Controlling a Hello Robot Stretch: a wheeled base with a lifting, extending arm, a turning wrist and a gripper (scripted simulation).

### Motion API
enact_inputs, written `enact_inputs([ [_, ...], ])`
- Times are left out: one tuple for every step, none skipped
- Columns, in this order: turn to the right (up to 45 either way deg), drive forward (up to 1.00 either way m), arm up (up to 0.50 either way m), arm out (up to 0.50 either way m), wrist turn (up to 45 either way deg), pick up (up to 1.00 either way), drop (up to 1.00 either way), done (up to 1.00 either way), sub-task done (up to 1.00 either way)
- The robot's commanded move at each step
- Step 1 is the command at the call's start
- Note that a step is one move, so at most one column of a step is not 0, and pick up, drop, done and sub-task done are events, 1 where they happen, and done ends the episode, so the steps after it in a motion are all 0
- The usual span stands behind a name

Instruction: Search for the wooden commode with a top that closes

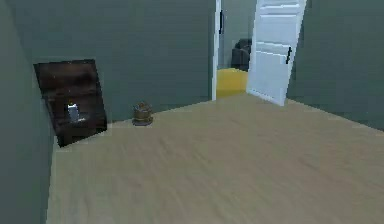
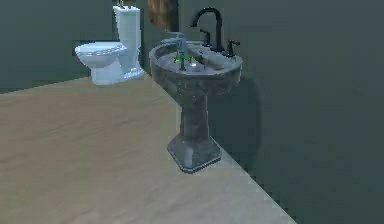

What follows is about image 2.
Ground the grey pedestal sink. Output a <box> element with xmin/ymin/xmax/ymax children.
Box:
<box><xmin>148</xmin><ymin>39</ymin><xmax>244</xmax><ymax>175</ymax></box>

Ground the white toilet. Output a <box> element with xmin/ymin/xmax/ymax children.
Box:
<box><xmin>73</xmin><ymin>4</ymin><xmax>146</xmax><ymax>86</ymax></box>

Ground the black sink faucet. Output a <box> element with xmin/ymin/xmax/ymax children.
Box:
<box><xmin>189</xmin><ymin>7</ymin><xmax>241</xmax><ymax>58</ymax></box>

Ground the brown wooden door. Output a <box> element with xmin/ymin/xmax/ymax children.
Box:
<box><xmin>147</xmin><ymin>0</ymin><xmax>179</xmax><ymax>32</ymax></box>

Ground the green spray bottle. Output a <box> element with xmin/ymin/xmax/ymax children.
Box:
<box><xmin>165</xmin><ymin>31</ymin><xmax>198</xmax><ymax>72</ymax></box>

